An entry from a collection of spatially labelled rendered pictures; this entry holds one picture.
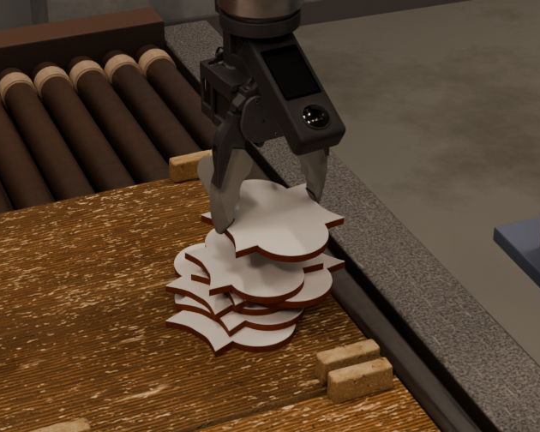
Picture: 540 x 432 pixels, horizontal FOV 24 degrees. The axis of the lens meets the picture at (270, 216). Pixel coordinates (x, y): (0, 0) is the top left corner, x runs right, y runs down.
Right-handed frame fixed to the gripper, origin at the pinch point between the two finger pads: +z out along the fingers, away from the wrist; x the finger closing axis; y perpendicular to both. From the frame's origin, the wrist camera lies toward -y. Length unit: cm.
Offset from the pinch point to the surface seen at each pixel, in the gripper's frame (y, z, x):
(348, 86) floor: 198, 104, -140
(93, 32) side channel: 67, 9, -9
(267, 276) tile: -2.6, 4.7, 2.0
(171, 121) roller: 42.0, 11.5, -9.5
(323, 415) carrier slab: -17.0, 9.8, 4.7
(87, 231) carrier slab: 20.6, 9.8, 10.9
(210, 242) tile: 5.3, 4.8, 3.9
